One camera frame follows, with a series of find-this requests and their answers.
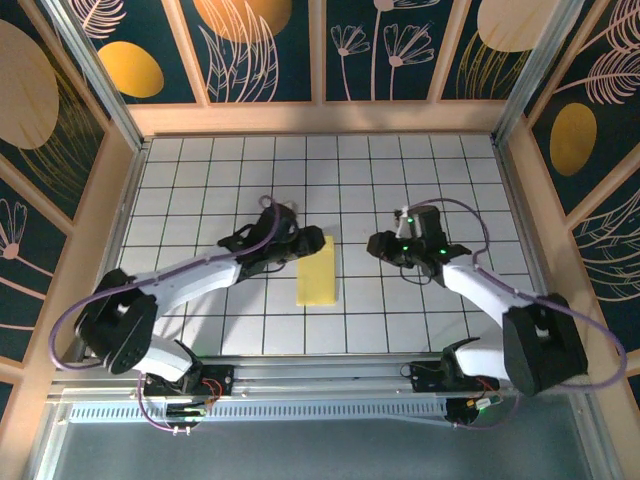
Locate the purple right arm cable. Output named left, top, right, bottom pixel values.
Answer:
left=412, top=197, right=629, bottom=431

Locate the white slotted cable duct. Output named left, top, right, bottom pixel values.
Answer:
left=67, top=399, right=451, bottom=424

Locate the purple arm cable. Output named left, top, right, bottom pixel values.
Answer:
left=47, top=195, right=281, bottom=436
left=412, top=197, right=629, bottom=431

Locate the thin black cable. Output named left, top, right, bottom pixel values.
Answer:
left=249, top=259, right=289, bottom=276
left=398, top=263, right=436, bottom=287

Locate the aluminium table side rail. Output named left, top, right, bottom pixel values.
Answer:
left=77, top=138, right=151, bottom=361
left=492, top=138, right=569, bottom=354

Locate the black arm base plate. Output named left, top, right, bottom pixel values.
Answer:
left=409, top=360, right=501, bottom=394
left=143, top=364, right=236, bottom=399

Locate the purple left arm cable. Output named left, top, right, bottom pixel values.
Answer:
left=47, top=195, right=281, bottom=436

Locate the aluminium front rail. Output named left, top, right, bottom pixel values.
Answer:
left=47, top=352, right=594, bottom=401

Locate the aluminium corner post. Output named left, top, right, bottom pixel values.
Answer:
left=39, top=0, right=151, bottom=154
left=492, top=0, right=601, bottom=146

